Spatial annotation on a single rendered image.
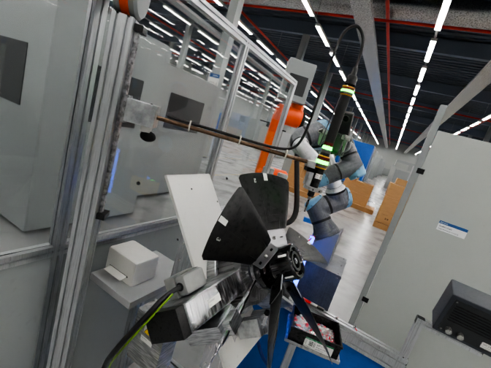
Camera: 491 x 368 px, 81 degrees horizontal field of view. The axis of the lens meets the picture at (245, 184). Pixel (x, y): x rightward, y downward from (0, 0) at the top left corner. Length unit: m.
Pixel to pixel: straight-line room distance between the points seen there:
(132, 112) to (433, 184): 2.42
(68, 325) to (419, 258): 2.54
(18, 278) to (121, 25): 0.88
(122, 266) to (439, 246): 2.42
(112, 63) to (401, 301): 2.79
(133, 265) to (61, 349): 0.37
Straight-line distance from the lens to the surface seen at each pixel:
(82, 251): 1.14
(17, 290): 1.29
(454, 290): 1.43
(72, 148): 1.12
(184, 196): 1.06
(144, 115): 0.96
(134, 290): 1.30
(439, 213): 2.85
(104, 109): 0.99
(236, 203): 0.81
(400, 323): 3.12
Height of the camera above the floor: 1.61
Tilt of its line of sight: 11 degrees down
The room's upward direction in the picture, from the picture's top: 17 degrees clockwise
